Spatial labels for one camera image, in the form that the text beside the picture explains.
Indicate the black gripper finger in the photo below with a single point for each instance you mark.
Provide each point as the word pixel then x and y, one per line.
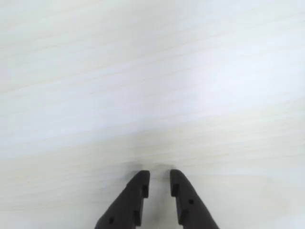
pixel 124 205
pixel 193 207

